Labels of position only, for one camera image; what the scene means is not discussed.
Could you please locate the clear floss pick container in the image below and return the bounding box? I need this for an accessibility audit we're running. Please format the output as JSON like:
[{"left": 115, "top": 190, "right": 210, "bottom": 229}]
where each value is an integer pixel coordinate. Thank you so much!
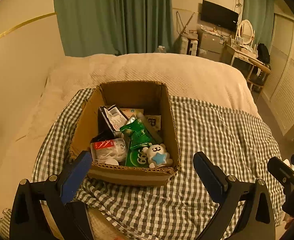
[{"left": 90, "top": 138, "right": 127, "bottom": 165}]

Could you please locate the white bear figurine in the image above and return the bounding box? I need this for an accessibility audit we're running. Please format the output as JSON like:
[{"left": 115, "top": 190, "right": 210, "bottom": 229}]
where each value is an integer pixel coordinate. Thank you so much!
[{"left": 142, "top": 144, "right": 173, "bottom": 168}]

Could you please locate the green snack packet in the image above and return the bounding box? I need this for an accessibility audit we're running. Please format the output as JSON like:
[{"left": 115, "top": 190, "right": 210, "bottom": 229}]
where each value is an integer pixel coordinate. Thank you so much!
[{"left": 120, "top": 118, "right": 156, "bottom": 147}]

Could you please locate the green round label pack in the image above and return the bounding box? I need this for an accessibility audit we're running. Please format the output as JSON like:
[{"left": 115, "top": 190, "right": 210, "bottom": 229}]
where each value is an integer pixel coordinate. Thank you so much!
[{"left": 125, "top": 143, "right": 149, "bottom": 168}]

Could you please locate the brown cardboard box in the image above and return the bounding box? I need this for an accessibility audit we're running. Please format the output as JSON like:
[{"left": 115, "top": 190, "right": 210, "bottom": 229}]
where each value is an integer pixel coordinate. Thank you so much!
[{"left": 69, "top": 81, "right": 181, "bottom": 186}]

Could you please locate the white louvered wardrobe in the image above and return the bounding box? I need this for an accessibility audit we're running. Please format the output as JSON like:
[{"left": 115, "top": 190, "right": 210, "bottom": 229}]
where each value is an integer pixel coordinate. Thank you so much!
[{"left": 263, "top": 14, "right": 294, "bottom": 140}]

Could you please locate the beige carton in box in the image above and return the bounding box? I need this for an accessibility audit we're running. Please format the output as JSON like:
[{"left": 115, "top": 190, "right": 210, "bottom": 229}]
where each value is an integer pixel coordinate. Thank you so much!
[{"left": 120, "top": 108, "right": 144, "bottom": 119}]

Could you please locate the wooden vanity table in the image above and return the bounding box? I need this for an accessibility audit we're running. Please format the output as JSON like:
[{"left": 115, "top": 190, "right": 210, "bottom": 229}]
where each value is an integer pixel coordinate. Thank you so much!
[{"left": 220, "top": 44, "right": 271, "bottom": 93}]

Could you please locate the cream bed blanket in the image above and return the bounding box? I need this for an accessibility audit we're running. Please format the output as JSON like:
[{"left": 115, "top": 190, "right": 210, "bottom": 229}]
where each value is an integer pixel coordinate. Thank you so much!
[{"left": 0, "top": 52, "right": 262, "bottom": 240}]

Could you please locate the black backpack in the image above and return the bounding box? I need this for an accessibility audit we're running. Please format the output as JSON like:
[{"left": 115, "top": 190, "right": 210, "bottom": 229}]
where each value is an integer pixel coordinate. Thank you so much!
[{"left": 257, "top": 43, "right": 270, "bottom": 64}]

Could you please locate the gray drawer cabinet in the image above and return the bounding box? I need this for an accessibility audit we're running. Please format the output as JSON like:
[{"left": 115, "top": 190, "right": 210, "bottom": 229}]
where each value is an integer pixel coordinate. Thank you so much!
[{"left": 197, "top": 30, "right": 224, "bottom": 62}]

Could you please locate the white vanity mirror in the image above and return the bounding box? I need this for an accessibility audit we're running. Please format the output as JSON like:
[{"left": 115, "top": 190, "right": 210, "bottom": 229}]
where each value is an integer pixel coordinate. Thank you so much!
[{"left": 235, "top": 20, "right": 255, "bottom": 46}]

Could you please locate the green curtain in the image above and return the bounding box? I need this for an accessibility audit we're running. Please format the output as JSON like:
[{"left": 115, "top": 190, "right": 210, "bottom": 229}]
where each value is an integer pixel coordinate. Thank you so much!
[
  {"left": 54, "top": 0, "right": 174, "bottom": 57},
  {"left": 242, "top": 0, "right": 274, "bottom": 49}
]

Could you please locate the green curtain right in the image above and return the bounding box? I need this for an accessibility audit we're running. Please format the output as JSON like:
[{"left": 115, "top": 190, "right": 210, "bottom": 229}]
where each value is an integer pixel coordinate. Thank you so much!
[{"left": 242, "top": 0, "right": 274, "bottom": 49}]

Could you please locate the black wall television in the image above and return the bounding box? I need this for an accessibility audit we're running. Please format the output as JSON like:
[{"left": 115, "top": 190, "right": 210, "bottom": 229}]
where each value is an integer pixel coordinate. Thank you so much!
[{"left": 201, "top": 0, "right": 239, "bottom": 32}]

